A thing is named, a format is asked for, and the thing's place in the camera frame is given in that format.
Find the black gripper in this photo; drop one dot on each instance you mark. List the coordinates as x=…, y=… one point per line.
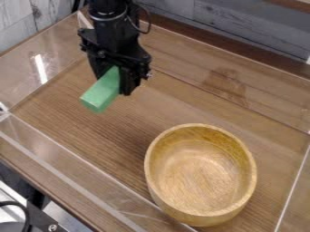
x=111, y=44

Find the green rectangular block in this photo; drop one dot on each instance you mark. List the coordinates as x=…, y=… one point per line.
x=101, y=93

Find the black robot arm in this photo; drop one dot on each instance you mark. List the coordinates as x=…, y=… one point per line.
x=115, y=7

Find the brown wooden bowl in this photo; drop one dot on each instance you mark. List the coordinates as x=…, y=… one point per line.
x=200, y=174

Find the clear acrylic corner bracket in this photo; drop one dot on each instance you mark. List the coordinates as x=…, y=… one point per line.
x=83, y=21

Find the clear acrylic front wall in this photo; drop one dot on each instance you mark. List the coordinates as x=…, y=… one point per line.
x=105, y=205

